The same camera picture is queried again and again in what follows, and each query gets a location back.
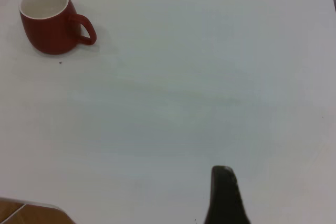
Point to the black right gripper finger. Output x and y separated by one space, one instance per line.
224 200

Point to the red ceramic mug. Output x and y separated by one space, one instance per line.
50 35

